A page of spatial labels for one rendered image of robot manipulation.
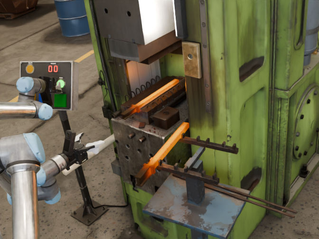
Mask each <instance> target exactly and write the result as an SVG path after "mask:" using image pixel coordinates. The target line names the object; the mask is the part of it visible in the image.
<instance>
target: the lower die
mask: <svg viewBox="0 0 319 239"><path fill-rule="evenodd" d="M179 77H180V78H183V79H182V80H180V81H179V82H177V83H176V84H174V85H173V86H171V87H170V88H168V89H167V90H165V91H164V92H162V93H161V94H159V95H158V96H156V97H155V98H153V99H152V100H150V101H149V102H147V103H146V104H144V105H143V106H141V107H140V108H139V109H140V112H139V113H135V114H133V115H132V116H130V117H129V118H131V119H133V120H137V121H140V122H145V123H146V124H151V123H152V122H153V120H152V121H151V120H150V119H149V117H150V116H151V113H152V112H151V108H150V107H149V106H148V108H147V105H150V106H151V107H152V110H153V113H155V112H157V105H156V103H157V104H158V109H159V110H160V109H161V108H162V100H163V104H164V106H165V105H167V103H168V99H167V97H166V96H165V95H164V94H166V95H167V96H168V98H169V102H171V101H172V99H173V97H172V93H171V92H169V94H168V91H172V92H173V95H174V99H175V98H177V95H178V94H179V95H181V94H182V87H181V86H180V85H179V84H181V85H182V86H183V92H185V91H186V84H185V77H184V76H178V77H177V76H166V77H164V78H163V79H161V80H159V81H158V82H156V83H155V84H153V85H152V86H151V87H149V88H147V89H145V90H144V91H142V92H141V93H139V94H137V95H136V96H134V97H133V98H131V99H130V100H128V101H126V102H125V103H123V104H122V105H120V107H121V112H124V111H125V110H127V109H128V108H130V107H131V105H132V104H133V105H135V104H137V103H139V102H140V101H142V100H143V99H145V98H146V97H148V96H149V95H151V94H153V93H154V92H155V91H157V90H158V89H160V88H161V87H163V86H165V85H166V84H168V83H169V82H171V81H172V80H174V79H177V78H179ZM178 85H179V86H178ZM173 88H177V89H178V92H177V90H176V89H174V90H173ZM163 95H164V97H163ZM158 98H162V100H161V99H159V100H158ZM185 98H186V97H185ZM185 98H184V99H185ZM184 99H182V100H184ZM182 100H181V101H182ZM153 101H155V102H156V103H153V104H152V102H153ZM181 101H180V102H181ZM180 102H178V103H180ZM178 103H177V104H178ZM177 104H175V105H174V106H176V105H177ZM174 106H173V107H174ZM173 107H172V108H173ZM132 117H133V118H132Z"/></svg>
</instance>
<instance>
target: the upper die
mask: <svg viewBox="0 0 319 239"><path fill-rule="evenodd" d="M179 40H181V39H179V38H176V29H175V30H172V31H171V32H169V33H167V34H165V35H163V36H161V37H159V38H157V39H155V40H153V41H152V42H150V43H148V44H146V45H141V44H136V43H135V42H134V43H131V42H126V41H120V40H116V39H112V38H108V43H109V48H110V53H111V56H114V57H118V58H122V59H127V60H131V61H135V62H141V61H143V60H145V59H147V58H149V57H150V56H152V55H154V54H156V53H157V52H159V51H161V50H163V49H164V48H166V47H168V46H170V45H172V44H174V43H176V42H177V41H179Z"/></svg>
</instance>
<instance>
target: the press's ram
mask: <svg viewBox="0 0 319 239"><path fill-rule="evenodd" d="M94 5H95V10H96V14H97V19H98V24H99V30H100V34H101V37H105V38H112V39H116V40H120V41H126V42H131V43H134V42H135V43H136V44H141V45H146V44H148V43H150V42H152V41H153V40H155V39H157V38H159V37H161V36H163V35H165V34H167V33H169V32H171V31H172V30H175V29H176V25H175V15H174V5H173V0H94Z"/></svg>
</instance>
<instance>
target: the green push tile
mask: <svg viewBox="0 0 319 239"><path fill-rule="evenodd" d="M66 100H67V94H55V95H54V107H66Z"/></svg>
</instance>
